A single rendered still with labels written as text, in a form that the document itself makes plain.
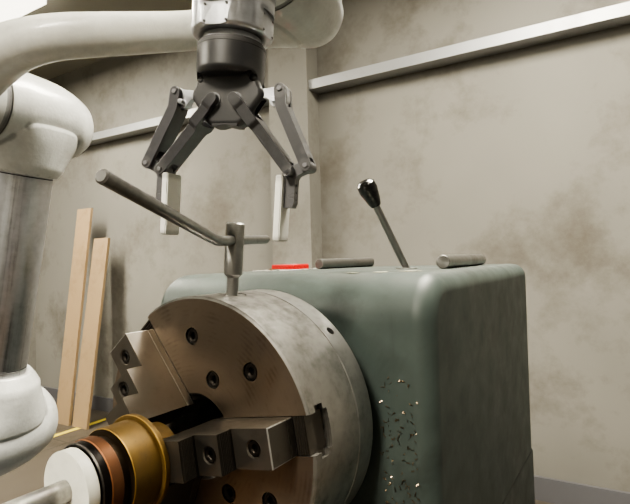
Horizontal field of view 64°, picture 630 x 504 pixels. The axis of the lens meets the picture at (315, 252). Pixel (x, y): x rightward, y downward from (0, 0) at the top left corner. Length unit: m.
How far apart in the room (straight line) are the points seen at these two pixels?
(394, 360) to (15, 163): 0.73
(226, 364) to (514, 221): 2.45
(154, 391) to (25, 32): 0.50
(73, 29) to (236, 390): 0.52
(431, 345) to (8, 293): 0.76
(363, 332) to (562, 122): 2.40
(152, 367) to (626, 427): 2.61
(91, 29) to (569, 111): 2.49
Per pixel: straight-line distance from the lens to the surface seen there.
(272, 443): 0.50
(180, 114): 0.62
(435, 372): 0.63
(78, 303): 4.65
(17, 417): 1.13
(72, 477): 0.52
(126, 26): 0.80
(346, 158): 3.27
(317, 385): 0.53
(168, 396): 0.60
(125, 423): 0.55
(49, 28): 0.81
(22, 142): 1.01
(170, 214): 0.47
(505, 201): 2.91
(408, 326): 0.61
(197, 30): 0.60
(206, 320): 0.58
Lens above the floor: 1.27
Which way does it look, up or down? 1 degrees up
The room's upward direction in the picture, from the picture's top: 2 degrees counter-clockwise
